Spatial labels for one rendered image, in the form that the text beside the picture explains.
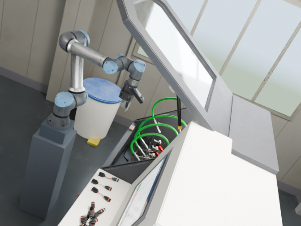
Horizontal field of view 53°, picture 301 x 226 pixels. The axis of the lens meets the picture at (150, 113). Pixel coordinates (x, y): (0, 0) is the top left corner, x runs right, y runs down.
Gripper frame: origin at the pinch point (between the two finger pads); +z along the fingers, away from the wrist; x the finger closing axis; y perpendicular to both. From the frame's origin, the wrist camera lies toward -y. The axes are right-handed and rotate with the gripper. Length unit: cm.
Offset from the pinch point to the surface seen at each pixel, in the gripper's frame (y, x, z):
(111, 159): -6.1, 19.8, 26.3
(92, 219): -16, 72, 20
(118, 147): -5.3, 5.4, 26.2
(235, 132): -65, 17, -29
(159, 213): -39, 100, -33
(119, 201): -24, 51, 23
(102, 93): 50, -109, 62
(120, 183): -19.2, 38.6, 23.3
